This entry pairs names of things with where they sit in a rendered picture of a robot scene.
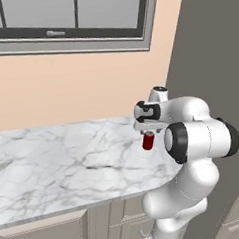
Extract grey framed window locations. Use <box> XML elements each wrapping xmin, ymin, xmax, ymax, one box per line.
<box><xmin>0</xmin><ymin>0</ymin><xmax>158</xmax><ymax>66</ymax></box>

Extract beige cupboard run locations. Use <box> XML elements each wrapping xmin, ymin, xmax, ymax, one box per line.
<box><xmin>216</xmin><ymin>194</ymin><xmax>239</xmax><ymax>239</ymax></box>

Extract tall grey cupboard panel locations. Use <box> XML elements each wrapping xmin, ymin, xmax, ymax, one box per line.
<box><xmin>155</xmin><ymin>0</ymin><xmax>239</xmax><ymax>239</ymax></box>

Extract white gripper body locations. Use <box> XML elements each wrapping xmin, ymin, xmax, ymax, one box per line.
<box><xmin>133</xmin><ymin>118</ymin><xmax>169</xmax><ymax>135</ymax></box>

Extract grey drawer handle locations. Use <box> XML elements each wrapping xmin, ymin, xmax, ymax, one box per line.
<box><xmin>138</xmin><ymin>227</ymin><xmax>150</xmax><ymax>239</ymax></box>

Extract red soda can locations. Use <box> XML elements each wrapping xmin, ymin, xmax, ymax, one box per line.
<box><xmin>142</xmin><ymin>132</ymin><xmax>156</xmax><ymax>152</ymax></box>

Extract beige drawer front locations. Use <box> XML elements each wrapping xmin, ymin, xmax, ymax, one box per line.
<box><xmin>119</xmin><ymin>194</ymin><xmax>149</xmax><ymax>223</ymax></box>
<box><xmin>117</xmin><ymin>219</ymin><xmax>157</xmax><ymax>239</ymax></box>

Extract grey window latch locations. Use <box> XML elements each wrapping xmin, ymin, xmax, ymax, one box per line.
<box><xmin>45</xmin><ymin>29</ymin><xmax>67</xmax><ymax>39</ymax></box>

